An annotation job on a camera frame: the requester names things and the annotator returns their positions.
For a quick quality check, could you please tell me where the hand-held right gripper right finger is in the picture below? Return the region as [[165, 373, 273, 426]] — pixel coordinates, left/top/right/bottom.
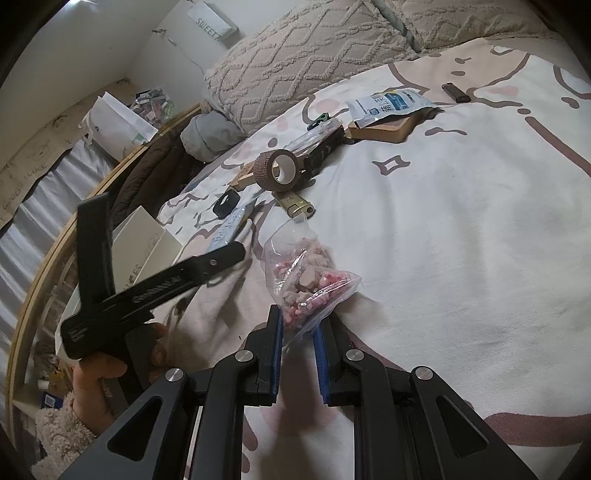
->
[[311, 318, 541, 480]]

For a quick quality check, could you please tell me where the brown tape roll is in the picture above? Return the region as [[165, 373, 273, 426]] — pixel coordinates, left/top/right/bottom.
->
[[255, 148, 301, 191]]

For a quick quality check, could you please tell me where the beige printed valance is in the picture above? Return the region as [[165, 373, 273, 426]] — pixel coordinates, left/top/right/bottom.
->
[[0, 78, 139, 232]]

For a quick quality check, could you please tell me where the gold metal lighter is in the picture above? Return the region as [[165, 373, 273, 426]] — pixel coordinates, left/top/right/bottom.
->
[[272, 191, 316, 219]]

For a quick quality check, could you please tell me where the wooden block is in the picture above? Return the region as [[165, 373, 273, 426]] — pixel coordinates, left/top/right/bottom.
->
[[229, 170, 259, 190]]

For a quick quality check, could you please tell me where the blue white packet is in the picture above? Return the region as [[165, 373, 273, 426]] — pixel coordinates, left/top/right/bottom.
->
[[346, 90, 444, 130]]

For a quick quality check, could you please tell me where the brown folded duvet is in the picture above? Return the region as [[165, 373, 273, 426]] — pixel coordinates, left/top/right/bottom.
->
[[108, 131, 204, 227]]

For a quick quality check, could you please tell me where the white paper packet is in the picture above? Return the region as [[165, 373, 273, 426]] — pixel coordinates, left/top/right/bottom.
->
[[203, 198, 259, 254]]

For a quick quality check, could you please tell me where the beige knit pillow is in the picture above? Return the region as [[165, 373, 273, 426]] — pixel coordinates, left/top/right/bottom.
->
[[390, 0, 561, 51], [203, 0, 419, 137]]

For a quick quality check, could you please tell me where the bag of pink beads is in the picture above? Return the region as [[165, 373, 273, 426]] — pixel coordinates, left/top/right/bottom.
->
[[263, 217, 363, 337]]

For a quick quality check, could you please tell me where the white hanging pouch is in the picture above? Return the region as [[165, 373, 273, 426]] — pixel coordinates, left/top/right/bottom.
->
[[187, 0, 240, 40]]

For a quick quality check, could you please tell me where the clear plastic case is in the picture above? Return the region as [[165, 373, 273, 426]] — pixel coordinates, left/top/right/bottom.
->
[[288, 117, 342, 155]]

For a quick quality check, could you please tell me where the black tape roll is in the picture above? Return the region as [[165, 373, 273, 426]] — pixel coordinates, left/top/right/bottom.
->
[[215, 188, 241, 217]]

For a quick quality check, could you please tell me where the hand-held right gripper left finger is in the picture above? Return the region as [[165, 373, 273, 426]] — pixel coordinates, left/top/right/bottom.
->
[[58, 305, 284, 480]]

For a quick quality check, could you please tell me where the clear bin of small packets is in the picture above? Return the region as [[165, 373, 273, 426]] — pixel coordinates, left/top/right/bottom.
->
[[129, 85, 178, 130]]

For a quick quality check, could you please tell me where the wooden shelf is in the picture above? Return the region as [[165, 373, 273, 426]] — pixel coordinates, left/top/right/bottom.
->
[[7, 104, 204, 416]]

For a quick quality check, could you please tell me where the white tote bag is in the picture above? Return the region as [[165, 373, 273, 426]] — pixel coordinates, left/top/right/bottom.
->
[[82, 91, 160, 162]]

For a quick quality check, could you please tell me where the black lighter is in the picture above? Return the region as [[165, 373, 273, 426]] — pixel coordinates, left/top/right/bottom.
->
[[441, 82, 472, 103]]

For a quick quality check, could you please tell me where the grey cushion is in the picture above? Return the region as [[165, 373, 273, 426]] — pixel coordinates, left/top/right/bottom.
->
[[179, 111, 245, 162]]

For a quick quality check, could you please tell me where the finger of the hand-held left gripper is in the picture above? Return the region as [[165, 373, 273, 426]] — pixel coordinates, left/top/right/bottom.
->
[[76, 192, 117, 311], [185, 243, 247, 281]]

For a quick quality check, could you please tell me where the person's left hand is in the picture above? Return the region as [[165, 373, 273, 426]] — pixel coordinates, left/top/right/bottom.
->
[[71, 320, 169, 437]]

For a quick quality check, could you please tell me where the grey curtain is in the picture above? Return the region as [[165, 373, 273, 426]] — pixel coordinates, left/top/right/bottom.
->
[[0, 138, 116, 333]]

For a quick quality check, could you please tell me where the person's left forearm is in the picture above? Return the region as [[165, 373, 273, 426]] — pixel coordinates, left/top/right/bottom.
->
[[30, 391, 99, 476]]

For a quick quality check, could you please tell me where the wooden board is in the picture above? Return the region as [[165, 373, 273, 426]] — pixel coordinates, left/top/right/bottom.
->
[[346, 111, 428, 143]]

